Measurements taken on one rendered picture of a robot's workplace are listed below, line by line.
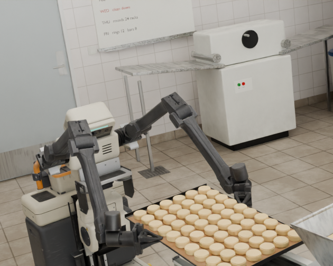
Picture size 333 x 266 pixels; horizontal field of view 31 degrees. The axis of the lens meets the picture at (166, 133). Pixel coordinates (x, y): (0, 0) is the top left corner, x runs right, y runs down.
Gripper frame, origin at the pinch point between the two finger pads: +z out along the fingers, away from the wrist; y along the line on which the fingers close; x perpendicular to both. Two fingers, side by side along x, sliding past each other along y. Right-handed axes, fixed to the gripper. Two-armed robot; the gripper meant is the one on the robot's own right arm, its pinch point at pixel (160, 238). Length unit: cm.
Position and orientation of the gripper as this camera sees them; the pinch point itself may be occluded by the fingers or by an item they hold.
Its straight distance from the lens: 215.7
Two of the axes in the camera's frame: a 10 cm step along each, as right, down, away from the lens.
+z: 9.7, -0.4, -2.3
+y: -1.1, -9.4, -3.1
